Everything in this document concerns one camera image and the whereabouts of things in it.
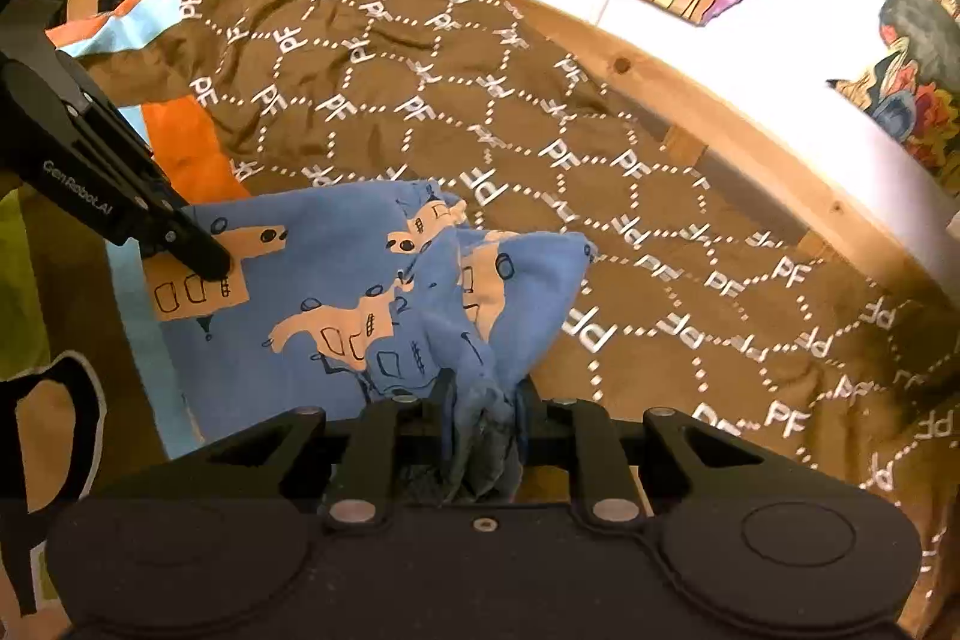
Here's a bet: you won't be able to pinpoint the wooden bed frame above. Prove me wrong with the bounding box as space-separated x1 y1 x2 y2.
66 0 960 356

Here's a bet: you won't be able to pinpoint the light-blue bed sheet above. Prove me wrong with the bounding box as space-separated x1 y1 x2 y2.
105 239 207 450

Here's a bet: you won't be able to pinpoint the blue printed pants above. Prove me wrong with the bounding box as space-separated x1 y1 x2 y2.
142 179 601 507

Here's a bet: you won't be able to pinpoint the orange and light-blue pillow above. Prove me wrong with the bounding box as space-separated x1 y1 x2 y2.
45 0 252 208

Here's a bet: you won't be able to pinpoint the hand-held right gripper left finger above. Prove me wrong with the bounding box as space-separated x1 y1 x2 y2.
169 368 460 531

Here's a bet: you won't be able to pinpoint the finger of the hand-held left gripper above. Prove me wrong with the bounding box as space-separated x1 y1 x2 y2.
71 77 231 280

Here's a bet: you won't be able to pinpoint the green printed shirt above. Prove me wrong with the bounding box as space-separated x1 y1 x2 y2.
0 186 106 620

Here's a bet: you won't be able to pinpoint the brown patterned blanket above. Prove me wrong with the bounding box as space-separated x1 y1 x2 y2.
75 0 960 640

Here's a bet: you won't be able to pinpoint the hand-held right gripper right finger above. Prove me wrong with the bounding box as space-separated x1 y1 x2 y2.
514 379 796 528

